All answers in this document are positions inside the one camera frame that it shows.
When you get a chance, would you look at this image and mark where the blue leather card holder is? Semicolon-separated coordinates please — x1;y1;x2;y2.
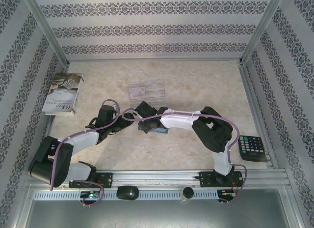
138;126;169;135

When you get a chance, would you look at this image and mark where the clear acrylic card stand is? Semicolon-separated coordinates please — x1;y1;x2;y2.
128;81;168;108

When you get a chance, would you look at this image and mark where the white paperback book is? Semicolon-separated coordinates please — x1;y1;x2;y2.
41;73;84;116

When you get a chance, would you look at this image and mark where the black oval device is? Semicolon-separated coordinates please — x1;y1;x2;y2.
116;185;139;201

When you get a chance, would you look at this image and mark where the black round knob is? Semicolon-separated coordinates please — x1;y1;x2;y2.
181;187;195;202

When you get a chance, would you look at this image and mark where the grey metal panel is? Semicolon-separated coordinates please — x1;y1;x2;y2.
24;188;300;228

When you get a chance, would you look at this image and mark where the black remote control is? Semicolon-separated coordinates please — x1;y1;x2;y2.
237;135;268;163

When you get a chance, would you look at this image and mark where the long aluminium frame rail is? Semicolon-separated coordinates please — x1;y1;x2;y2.
24;170;290;189

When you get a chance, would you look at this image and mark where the aluminium side rail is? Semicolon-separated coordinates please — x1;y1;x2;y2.
237;63;279;169
34;63;71;172

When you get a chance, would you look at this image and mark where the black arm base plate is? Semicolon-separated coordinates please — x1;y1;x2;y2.
199;171;243;188
68;172;113;189

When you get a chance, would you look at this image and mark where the slotted grey cable duct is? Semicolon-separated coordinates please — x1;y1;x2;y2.
33;190;219;201

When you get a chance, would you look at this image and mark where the purple cable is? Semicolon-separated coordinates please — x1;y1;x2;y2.
50;99;121;209
122;108;248;206

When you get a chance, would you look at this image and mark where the aluminium frame post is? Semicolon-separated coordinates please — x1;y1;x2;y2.
19;0;71;66
239;0;288;65

